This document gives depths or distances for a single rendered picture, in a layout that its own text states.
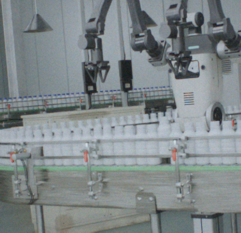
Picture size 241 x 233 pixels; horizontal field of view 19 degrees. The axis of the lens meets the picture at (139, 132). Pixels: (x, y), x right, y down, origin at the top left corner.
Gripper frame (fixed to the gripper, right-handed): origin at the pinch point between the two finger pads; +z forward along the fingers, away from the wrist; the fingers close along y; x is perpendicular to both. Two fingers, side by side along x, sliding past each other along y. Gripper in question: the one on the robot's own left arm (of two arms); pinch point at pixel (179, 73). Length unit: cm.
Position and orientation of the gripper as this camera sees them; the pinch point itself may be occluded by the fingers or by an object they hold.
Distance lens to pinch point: 302.8
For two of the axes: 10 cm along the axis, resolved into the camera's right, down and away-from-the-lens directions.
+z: 0.7, 10.0, 0.5
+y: 6.1, -0.8, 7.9
